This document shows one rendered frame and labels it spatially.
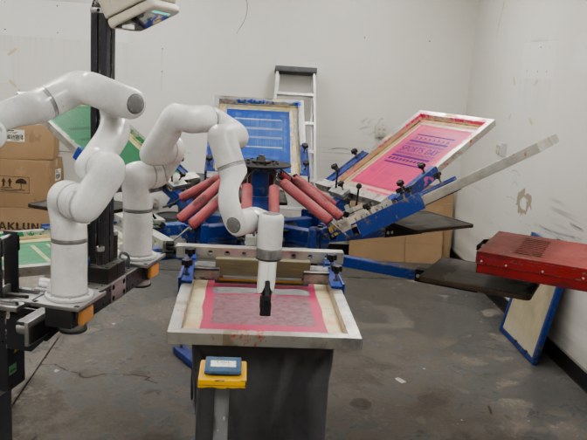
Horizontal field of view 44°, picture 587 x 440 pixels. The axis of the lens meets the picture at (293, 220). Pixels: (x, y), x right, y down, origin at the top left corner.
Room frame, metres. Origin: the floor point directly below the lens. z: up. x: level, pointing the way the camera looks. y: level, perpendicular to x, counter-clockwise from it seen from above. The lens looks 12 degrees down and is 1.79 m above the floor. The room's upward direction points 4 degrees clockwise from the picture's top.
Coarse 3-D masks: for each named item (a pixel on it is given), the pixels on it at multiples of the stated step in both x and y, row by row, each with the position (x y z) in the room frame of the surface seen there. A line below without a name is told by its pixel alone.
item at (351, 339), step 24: (336, 312) 2.37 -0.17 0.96; (168, 336) 2.02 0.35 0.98; (192, 336) 2.02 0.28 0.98; (216, 336) 2.03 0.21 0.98; (240, 336) 2.04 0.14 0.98; (264, 336) 2.04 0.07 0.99; (288, 336) 2.05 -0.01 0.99; (312, 336) 2.05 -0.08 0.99; (336, 336) 2.07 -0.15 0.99; (360, 336) 2.08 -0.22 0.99
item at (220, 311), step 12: (204, 300) 2.42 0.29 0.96; (216, 300) 2.43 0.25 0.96; (228, 300) 2.44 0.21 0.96; (240, 300) 2.45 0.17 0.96; (252, 300) 2.45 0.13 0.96; (204, 312) 2.31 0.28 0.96; (216, 312) 2.31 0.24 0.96; (228, 312) 2.32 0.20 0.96; (240, 312) 2.33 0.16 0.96; (252, 312) 2.34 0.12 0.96; (204, 324) 2.19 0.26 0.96; (216, 324) 2.20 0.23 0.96; (228, 324) 2.21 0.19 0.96; (240, 324) 2.21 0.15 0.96; (252, 324) 2.22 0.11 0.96
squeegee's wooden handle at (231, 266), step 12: (216, 264) 2.61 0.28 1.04; (228, 264) 2.61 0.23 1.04; (240, 264) 2.62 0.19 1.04; (252, 264) 2.62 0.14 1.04; (288, 264) 2.63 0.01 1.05; (300, 264) 2.64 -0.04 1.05; (252, 276) 2.62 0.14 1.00; (276, 276) 2.63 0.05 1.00; (288, 276) 2.63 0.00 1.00; (300, 276) 2.64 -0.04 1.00
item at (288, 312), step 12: (276, 288) 2.62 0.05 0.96; (288, 288) 2.63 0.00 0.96; (300, 288) 2.63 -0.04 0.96; (312, 288) 2.64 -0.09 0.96; (276, 300) 2.47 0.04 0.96; (288, 300) 2.48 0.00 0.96; (300, 300) 2.49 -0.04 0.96; (312, 300) 2.50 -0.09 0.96; (276, 312) 2.35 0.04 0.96; (288, 312) 2.36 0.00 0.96; (300, 312) 2.37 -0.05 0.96; (312, 312) 2.37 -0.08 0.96; (264, 324) 2.23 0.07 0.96; (276, 324) 2.23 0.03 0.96; (288, 324) 2.24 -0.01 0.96; (300, 324) 2.25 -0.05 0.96; (312, 324) 2.25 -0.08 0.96; (324, 324) 2.26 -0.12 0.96
